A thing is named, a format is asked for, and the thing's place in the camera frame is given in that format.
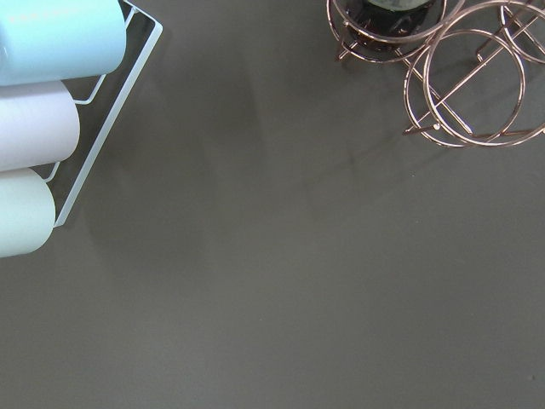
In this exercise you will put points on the tea bottle left end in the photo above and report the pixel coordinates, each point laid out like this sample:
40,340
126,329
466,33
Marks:
389,18

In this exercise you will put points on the white cup rack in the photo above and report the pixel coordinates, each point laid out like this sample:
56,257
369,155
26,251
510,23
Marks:
99,101

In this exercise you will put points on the white cup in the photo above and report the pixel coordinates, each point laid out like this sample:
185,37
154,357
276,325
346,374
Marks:
27,212

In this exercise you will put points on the pink cup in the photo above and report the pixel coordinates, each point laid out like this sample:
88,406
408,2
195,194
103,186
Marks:
39,125

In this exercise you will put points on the blue cup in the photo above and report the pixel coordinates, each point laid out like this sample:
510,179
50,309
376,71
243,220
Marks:
45,41

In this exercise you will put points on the copper wire bottle rack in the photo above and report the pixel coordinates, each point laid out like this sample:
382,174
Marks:
473,74

